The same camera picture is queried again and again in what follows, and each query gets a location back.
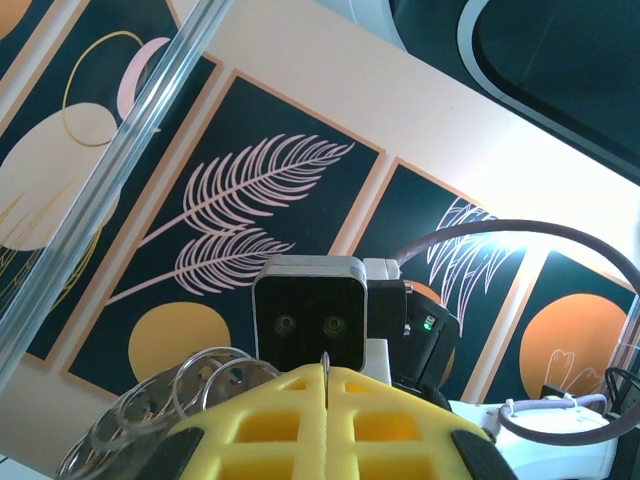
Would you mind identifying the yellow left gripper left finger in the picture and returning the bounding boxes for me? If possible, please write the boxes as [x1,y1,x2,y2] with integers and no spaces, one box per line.
[139,362,329,480]

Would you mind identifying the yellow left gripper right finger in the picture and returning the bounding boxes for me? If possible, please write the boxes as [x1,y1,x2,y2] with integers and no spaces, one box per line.
[327,366,519,480]

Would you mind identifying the crescent metal plate with holes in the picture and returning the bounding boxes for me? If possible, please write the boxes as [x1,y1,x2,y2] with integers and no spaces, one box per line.
[94,357,281,451]

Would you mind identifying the transparent plastic tube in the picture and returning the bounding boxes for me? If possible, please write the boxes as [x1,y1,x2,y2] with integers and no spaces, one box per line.
[0,0,236,384]

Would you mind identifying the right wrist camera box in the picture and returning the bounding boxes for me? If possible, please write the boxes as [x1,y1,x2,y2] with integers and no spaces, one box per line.
[252,254,404,386]

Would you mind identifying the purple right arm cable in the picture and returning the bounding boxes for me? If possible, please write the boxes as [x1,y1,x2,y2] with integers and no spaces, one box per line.
[394,217,640,444]

